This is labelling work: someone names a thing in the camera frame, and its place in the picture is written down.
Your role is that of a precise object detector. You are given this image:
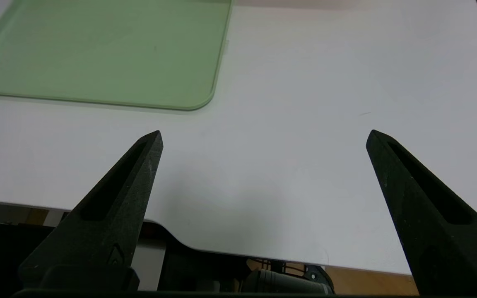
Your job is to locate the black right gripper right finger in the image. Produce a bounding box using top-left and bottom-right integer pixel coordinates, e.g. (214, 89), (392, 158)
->
(367, 130), (477, 296)

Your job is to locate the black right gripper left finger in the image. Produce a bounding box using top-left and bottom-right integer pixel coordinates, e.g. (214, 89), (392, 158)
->
(19, 131), (164, 289)

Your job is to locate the black robot base chassis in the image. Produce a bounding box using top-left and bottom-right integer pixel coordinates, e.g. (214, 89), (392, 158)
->
(0, 219), (335, 295)

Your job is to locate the light green plastic tray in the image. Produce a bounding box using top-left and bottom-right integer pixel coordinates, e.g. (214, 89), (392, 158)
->
(0, 0), (234, 111)

